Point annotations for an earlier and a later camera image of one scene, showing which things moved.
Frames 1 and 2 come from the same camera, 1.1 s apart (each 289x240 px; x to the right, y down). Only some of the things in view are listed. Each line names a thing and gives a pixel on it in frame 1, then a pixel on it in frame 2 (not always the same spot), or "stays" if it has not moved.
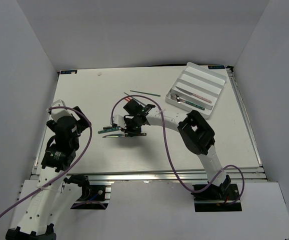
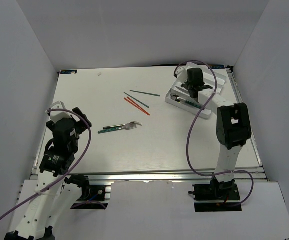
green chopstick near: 134,98 stays
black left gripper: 82,123 stays
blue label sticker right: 216,67 stays
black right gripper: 127,130 -> 185,85
